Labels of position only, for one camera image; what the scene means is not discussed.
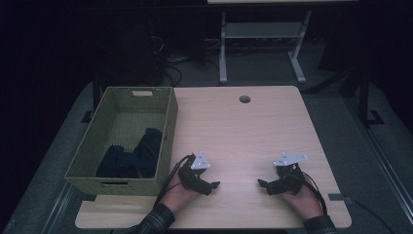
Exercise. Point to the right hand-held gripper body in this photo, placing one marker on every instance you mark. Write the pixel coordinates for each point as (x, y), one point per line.
(289, 182)

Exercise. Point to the black table leg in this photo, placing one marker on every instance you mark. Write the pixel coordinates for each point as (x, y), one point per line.
(95, 97)

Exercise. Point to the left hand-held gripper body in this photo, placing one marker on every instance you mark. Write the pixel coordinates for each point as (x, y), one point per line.
(191, 180)

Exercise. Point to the white metal stand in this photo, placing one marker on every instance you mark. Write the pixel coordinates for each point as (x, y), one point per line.
(259, 30)

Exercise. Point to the person's left hand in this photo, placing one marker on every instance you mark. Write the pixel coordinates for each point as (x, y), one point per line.
(177, 196)

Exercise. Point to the dark cloth with white print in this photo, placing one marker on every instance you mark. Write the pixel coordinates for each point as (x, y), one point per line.
(142, 156)

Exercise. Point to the person's right hand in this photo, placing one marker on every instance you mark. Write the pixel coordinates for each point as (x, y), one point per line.
(302, 200)

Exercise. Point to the grey tape strip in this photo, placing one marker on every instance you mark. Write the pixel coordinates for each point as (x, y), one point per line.
(337, 197)

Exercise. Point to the green woven basket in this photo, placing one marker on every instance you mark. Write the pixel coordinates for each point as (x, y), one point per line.
(123, 104)

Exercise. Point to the black metal stand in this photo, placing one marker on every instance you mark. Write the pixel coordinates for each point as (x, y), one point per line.
(363, 97)

